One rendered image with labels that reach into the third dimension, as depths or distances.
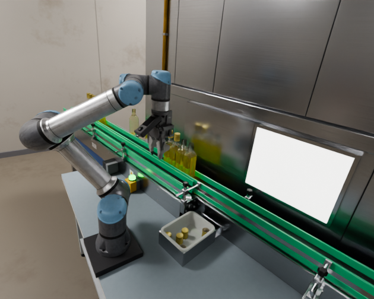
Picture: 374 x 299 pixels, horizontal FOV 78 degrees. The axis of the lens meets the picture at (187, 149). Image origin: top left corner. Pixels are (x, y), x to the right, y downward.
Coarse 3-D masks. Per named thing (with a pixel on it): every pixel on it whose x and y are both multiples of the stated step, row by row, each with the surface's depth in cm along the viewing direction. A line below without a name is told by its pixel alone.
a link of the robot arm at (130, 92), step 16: (128, 80) 74; (96, 96) 76; (112, 96) 74; (128, 96) 72; (64, 112) 76; (80, 112) 75; (96, 112) 75; (112, 112) 77; (32, 128) 76; (48, 128) 76; (64, 128) 76; (80, 128) 79; (32, 144) 77; (48, 144) 78
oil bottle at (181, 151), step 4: (180, 148) 131; (184, 148) 131; (180, 152) 131; (184, 152) 130; (180, 156) 131; (176, 160) 135; (180, 160) 132; (176, 164) 136; (180, 164) 133; (180, 168) 134
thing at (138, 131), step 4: (152, 116) 93; (156, 116) 92; (148, 120) 92; (152, 120) 91; (156, 120) 92; (160, 120) 93; (144, 124) 92; (148, 124) 91; (152, 124) 91; (156, 124) 92; (140, 128) 90; (144, 128) 90; (148, 128) 90; (152, 128) 91; (136, 132) 90; (140, 132) 89; (144, 132) 89; (148, 132) 91
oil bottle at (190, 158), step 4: (188, 152) 127; (192, 152) 127; (184, 156) 129; (188, 156) 127; (192, 156) 127; (184, 160) 130; (188, 160) 127; (192, 160) 128; (184, 164) 131; (188, 164) 128; (192, 164) 129; (184, 168) 132; (188, 168) 129; (192, 168) 131; (184, 172) 132; (188, 172) 130; (192, 172) 132; (192, 176) 133
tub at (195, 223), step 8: (184, 216) 116; (192, 216) 120; (200, 216) 117; (168, 224) 110; (176, 224) 114; (184, 224) 118; (192, 224) 121; (200, 224) 117; (208, 224) 113; (176, 232) 115; (192, 232) 116; (200, 232) 117; (208, 232) 107; (184, 240) 111; (192, 240) 111; (200, 240) 103; (184, 248) 98
